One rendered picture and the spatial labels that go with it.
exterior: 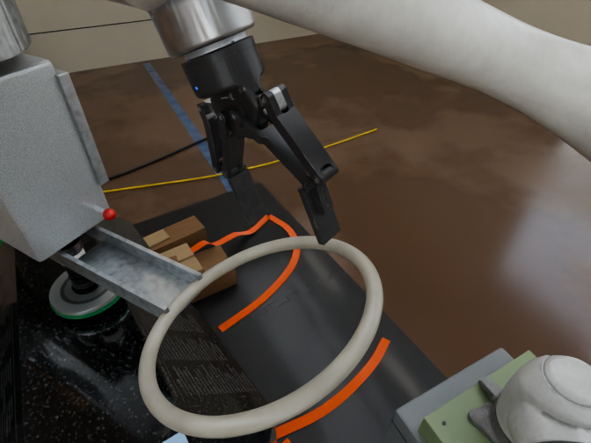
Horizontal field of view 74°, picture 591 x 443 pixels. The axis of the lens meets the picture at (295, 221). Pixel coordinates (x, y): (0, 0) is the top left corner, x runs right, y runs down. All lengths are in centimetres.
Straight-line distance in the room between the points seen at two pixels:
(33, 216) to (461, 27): 95
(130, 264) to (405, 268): 185
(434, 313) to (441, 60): 214
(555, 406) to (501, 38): 69
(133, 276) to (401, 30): 90
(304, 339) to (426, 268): 93
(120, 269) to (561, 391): 98
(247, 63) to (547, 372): 77
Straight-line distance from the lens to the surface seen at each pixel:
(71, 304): 135
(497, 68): 37
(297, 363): 209
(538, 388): 91
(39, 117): 101
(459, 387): 124
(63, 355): 132
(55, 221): 110
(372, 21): 27
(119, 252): 114
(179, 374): 122
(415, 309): 239
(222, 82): 39
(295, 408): 61
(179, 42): 39
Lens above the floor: 184
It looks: 41 degrees down
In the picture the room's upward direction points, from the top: straight up
